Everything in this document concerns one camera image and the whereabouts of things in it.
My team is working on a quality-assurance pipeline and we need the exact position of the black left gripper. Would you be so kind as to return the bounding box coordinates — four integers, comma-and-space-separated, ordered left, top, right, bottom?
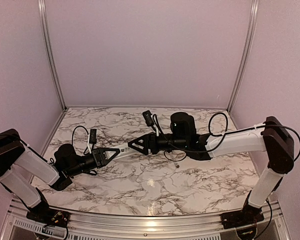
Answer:
67, 147, 120, 177

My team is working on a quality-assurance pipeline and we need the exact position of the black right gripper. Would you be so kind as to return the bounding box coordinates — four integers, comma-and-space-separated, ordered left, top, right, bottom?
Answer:
127, 131, 188, 156

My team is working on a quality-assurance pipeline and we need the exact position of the white remote control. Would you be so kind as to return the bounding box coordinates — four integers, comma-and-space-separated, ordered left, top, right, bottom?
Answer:
111, 146, 138, 159

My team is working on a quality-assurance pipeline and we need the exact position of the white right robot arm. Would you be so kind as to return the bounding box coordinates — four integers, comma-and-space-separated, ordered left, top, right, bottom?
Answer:
128, 111, 299, 224

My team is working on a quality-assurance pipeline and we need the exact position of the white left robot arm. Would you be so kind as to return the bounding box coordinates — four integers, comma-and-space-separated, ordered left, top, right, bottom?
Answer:
0, 129, 120, 223

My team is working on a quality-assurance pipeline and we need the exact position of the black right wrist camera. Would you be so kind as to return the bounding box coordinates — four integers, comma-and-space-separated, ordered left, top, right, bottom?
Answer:
142, 110, 154, 127

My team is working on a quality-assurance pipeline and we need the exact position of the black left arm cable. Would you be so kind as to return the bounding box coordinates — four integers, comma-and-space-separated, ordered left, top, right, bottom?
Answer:
71, 125, 98, 176

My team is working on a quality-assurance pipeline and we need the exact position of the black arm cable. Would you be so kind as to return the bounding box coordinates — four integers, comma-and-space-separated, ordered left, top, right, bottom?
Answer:
71, 125, 98, 176
149, 112, 300, 163

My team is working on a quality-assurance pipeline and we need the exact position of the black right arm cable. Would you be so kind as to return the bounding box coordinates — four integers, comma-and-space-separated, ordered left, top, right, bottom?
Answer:
149, 112, 300, 163

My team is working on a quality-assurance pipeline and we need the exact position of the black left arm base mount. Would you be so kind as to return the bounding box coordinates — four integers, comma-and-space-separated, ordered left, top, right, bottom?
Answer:
26, 195, 70, 228

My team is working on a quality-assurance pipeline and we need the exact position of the aluminium front frame rail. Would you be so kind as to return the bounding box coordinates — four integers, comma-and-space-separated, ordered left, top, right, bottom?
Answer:
0, 198, 291, 240

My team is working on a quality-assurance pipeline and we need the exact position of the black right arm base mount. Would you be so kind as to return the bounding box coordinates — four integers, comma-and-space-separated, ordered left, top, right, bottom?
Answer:
221, 193, 265, 229

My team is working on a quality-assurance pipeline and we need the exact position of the aluminium frame corner post left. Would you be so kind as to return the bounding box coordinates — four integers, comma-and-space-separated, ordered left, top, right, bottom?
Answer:
37, 0, 67, 112

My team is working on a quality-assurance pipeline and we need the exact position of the aluminium frame corner post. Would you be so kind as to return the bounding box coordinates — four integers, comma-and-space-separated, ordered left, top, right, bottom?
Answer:
226, 0, 260, 115
37, 0, 67, 112

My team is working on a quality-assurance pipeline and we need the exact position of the aluminium frame corner post right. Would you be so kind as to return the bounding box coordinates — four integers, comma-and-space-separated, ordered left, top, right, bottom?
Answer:
226, 0, 260, 115

